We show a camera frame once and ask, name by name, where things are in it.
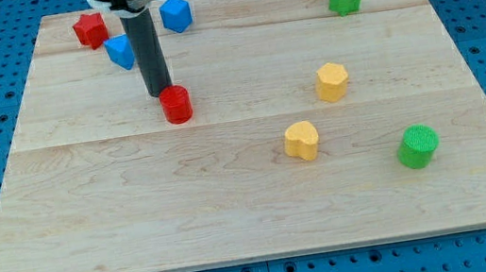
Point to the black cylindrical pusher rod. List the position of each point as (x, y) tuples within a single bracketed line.
[(144, 41)]

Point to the yellow heart block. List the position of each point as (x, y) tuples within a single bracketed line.
[(301, 140)]

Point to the wooden board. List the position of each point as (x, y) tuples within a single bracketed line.
[(98, 181)]

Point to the blue triangle block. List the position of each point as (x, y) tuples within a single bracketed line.
[(120, 51)]

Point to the blue cube block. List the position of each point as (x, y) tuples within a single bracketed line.
[(176, 15)]

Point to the red star block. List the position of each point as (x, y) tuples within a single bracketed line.
[(91, 30)]

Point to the red cylinder block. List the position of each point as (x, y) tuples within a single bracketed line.
[(176, 104)]

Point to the yellow hexagon block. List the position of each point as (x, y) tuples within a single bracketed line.
[(331, 82)]

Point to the green cylinder block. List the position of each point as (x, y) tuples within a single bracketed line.
[(417, 146)]

